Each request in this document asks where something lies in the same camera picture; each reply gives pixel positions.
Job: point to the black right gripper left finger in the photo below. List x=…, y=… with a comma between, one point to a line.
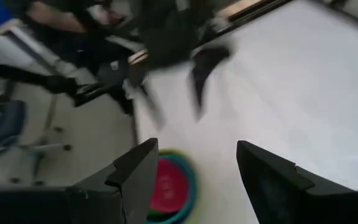
x=129, y=193

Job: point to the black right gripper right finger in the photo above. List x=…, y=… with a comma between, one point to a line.
x=278, y=193

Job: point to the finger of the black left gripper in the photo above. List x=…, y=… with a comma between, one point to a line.
x=151, y=105
x=204, y=71

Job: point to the small green bowl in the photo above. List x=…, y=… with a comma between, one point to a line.
x=155, y=214

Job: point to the small pink bowl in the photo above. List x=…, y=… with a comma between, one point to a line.
x=169, y=186

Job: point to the teal bowl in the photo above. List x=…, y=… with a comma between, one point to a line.
x=194, y=183

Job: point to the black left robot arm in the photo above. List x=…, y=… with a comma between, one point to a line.
x=73, y=46

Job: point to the large green bowl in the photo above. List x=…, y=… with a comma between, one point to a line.
x=172, y=152

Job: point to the dark blue office chair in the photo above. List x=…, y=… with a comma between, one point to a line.
x=5, y=124

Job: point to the black metal table frame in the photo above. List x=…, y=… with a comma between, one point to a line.
x=250, y=13

